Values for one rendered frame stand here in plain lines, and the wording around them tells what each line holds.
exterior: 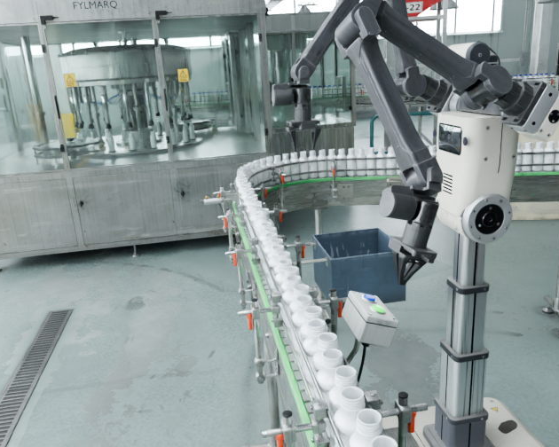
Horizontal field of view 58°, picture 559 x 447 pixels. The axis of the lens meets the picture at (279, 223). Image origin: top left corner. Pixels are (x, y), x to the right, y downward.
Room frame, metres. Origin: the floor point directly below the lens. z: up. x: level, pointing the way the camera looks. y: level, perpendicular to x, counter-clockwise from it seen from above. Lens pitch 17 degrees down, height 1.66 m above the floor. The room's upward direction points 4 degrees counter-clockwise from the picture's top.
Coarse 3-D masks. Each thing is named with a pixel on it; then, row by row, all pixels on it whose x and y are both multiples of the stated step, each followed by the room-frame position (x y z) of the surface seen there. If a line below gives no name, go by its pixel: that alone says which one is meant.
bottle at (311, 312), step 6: (312, 306) 0.99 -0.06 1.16; (318, 306) 0.99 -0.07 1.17; (306, 312) 0.96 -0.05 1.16; (312, 312) 0.99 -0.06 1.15; (318, 312) 0.96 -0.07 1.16; (306, 318) 0.97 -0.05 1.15; (312, 318) 0.96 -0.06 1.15; (306, 324) 0.97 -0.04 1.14; (300, 330) 0.97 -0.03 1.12; (306, 330) 0.96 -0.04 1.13; (306, 336) 0.95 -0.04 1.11
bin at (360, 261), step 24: (312, 240) 2.10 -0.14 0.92; (336, 240) 2.12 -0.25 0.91; (360, 240) 2.14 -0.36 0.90; (384, 240) 2.07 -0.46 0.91; (336, 264) 1.81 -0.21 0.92; (360, 264) 1.82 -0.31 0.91; (384, 264) 1.84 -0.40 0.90; (336, 288) 1.80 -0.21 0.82; (360, 288) 1.82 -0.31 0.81; (384, 288) 1.84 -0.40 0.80
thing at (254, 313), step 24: (216, 192) 2.48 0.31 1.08; (264, 192) 2.52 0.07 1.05; (240, 216) 2.04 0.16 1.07; (240, 264) 1.60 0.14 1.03; (240, 288) 1.59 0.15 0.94; (312, 288) 1.18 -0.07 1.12; (240, 312) 1.15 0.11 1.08; (264, 312) 1.16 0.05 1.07; (336, 312) 1.19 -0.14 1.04; (264, 360) 1.15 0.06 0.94; (312, 408) 0.72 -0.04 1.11; (408, 408) 0.73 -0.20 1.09; (264, 432) 0.70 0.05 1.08; (288, 432) 0.70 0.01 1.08
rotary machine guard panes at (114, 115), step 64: (0, 64) 4.39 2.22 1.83; (64, 64) 4.47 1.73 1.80; (128, 64) 4.55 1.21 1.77; (192, 64) 4.63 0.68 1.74; (256, 64) 4.72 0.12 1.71; (0, 128) 4.38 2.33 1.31; (64, 128) 4.46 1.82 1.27; (128, 128) 4.54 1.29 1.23; (192, 128) 4.62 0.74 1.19; (256, 128) 4.71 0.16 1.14
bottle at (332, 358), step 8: (328, 352) 0.81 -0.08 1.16; (336, 352) 0.81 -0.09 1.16; (328, 360) 0.78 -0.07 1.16; (336, 360) 0.78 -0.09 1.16; (328, 368) 0.78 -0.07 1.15; (320, 376) 0.79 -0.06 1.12; (328, 376) 0.78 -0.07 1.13; (320, 384) 0.78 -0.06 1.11; (328, 384) 0.77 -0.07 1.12; (328, 392) 0.77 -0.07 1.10; (328, 400) 0.77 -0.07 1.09; (328, 424) 0.77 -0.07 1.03; (328, 432) 0.77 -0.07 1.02
